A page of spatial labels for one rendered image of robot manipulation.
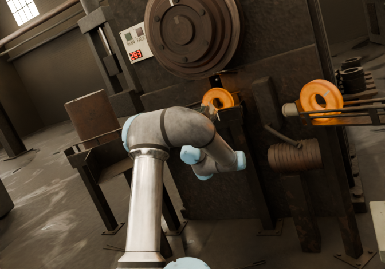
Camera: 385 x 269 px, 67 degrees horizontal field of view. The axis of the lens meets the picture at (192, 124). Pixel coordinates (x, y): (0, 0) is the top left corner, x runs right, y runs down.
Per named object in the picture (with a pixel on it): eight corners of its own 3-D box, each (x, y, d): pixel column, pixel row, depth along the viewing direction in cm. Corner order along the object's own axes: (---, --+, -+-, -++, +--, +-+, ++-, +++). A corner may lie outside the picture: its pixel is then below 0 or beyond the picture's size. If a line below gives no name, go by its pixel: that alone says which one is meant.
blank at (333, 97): (326, 126, 110) (321, 129, 108) (298, 96, 115) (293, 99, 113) (353, 102, 96) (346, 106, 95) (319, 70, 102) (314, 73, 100)
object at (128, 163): (141, 254, 173) (91, 147, 155) (183, 237, 175) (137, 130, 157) (142, 279, 153) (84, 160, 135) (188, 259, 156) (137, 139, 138)
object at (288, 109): (294, 114, 123) (289, 101, 122) (311, 113, 115) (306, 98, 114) (284, 119, 120) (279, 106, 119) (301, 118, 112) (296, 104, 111)
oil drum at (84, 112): (107, 146, 466) (84, 94, 443) (136, 140, 437) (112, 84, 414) (81, 164, 416) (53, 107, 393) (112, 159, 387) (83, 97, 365)
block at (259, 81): (267, 124, 144) (254, 78, 138) (284, 121, 140) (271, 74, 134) (263, 133, 135) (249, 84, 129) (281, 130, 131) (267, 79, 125)
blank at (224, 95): (199, 94, 148) (196, 95, 145) (226, 82, 140) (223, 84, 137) (212, 121, 151) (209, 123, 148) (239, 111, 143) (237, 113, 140)
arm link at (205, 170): (221, 180, 117) (212, 161, 111) (195, 182, 121) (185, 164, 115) (223, 165, 123) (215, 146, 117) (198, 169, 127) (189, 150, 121)
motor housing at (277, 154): (298, 235, 145) (269, 139, 132) (346, 235, 135) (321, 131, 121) (295, 254, 134) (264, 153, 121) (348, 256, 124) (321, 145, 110)
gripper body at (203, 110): (208, 103, 125) (201, 121, 117) (216, 118, 130) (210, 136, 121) (193, 107, 129) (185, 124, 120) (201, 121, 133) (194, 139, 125)
